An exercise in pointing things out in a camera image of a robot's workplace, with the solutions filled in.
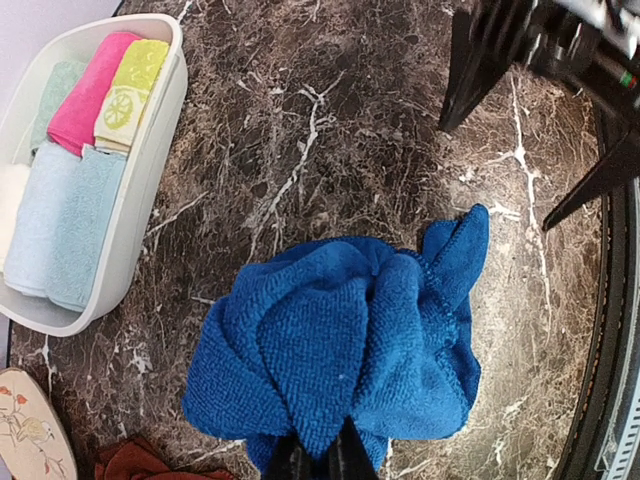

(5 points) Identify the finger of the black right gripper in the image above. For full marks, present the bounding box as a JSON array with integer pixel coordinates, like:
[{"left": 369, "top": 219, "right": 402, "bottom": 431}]
[
  {"left": 542, "top": 130, "right": 639, "bottom": 231},
  {"left": 438, "top": 1, "right": 537, "bottom": 132}
]

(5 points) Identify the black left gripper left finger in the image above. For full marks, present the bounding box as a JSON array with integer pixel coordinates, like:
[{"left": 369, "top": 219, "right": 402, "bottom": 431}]
[{"left": 264, "top": 435, "right": 317, "bottom": 480}]

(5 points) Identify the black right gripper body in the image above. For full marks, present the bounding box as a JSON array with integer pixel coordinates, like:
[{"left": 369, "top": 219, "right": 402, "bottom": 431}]
[{"left": 524, "top": 1, "right": 639, "bottom": 110}]

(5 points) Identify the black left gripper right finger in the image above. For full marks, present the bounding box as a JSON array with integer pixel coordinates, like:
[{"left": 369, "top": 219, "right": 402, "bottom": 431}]
[{"left": 328, "top": 417, "right": 379, "bottom": 480}]

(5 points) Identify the royal blue microfiber towel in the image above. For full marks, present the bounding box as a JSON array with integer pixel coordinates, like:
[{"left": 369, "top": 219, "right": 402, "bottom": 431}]
[{"left": 182, "top": 204, "right": 489, "bottom": 479}]

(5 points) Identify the brown towel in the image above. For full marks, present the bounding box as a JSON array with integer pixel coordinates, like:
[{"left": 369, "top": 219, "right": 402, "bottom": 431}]
[{"left": 94, "top": 436, "right": 234, "bottom": 480}]

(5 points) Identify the floral ceramic plate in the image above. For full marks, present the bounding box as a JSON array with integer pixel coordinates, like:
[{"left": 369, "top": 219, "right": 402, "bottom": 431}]
[{"left": 1, "top": 368, "right": 78, "bottom": 479}]

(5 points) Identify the light blue rolled towel rear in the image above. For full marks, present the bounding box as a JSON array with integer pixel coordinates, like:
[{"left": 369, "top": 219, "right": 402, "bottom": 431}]
[{"left": 3, "top": 141, "right": 80, "bottom": 298}]

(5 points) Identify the light blue rolled towel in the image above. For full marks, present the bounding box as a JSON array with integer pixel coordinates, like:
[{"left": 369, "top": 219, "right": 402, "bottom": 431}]
[
  {"left": 45, "top": 147, "right": 127, "bottom": 312},
  {"left": 3, "top": 141, "right": 80, "bottom": 298}
]

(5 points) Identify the light blue rolled towel front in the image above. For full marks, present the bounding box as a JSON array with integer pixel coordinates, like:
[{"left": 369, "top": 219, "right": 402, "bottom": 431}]
[{"left": 45, "top": 147, "right": 127, "bottom": 312}]

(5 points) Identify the lime lemon print towel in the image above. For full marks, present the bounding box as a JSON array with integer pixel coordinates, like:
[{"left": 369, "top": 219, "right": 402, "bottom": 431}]
[{"left": 94, "top": 39, "right": 169, "bottom": 154}]

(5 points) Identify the white plastic bin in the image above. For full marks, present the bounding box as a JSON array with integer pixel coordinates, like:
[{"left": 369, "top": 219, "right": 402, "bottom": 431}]
[{"left": 1, "top": 14, "right": 188, "bottom": 337}]

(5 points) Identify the white rolled towel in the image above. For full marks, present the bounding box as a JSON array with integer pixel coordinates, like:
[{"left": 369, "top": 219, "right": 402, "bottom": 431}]
[{"left": 0, "top": 164, "right": 31, "bottom": 270}]

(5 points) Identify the pink rolled towel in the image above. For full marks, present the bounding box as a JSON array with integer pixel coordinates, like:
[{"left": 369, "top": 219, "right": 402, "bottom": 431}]
[{"left": 47, "top": 32, "right": 141, "bottom": 157}]

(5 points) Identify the sage green rolled towel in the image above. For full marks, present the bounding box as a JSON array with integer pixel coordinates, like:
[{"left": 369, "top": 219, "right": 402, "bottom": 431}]
[{"left": 29, "top": 60, "right": 87, "bottom": 155}]

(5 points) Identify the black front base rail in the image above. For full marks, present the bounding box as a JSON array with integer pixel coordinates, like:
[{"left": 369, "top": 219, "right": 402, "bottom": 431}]
[{"left": 559, "top": 107, "right": 640, "bottom": 480}]

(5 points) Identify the white slotted cable duct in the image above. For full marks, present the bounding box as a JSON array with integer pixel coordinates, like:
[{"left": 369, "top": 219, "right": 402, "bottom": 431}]
[{"left": 597, "top": 393, "right": 639, "bottom": 479}]

